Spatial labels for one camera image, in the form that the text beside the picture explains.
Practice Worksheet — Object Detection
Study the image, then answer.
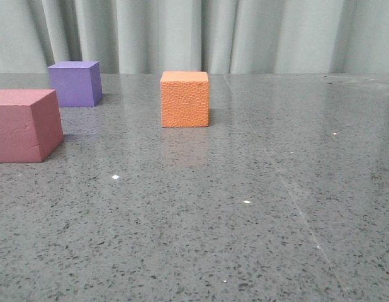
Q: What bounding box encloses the orange foam block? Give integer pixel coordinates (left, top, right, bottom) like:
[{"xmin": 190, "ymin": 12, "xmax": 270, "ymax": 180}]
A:
[{"xmin": 160, "ymin": 71, "xmax": 210, "ymax": 127}]

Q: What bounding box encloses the pale green curtain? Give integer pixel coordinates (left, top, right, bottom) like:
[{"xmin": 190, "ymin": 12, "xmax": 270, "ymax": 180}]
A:
[{"xmin": 0, "ymin": 1, "xmax": 389, "ymax": 74}]

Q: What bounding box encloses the pink foam cube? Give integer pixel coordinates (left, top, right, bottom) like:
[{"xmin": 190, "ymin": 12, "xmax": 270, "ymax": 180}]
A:
[{"xmin": 0, "ymin": 89, "xmax": 64, "ymax": 163}]

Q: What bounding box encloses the purple foam cube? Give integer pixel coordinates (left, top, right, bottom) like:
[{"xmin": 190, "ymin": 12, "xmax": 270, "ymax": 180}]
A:
[{"xmin": 48, "ymin": 61, "xmax": 103, "ymax": 107}]

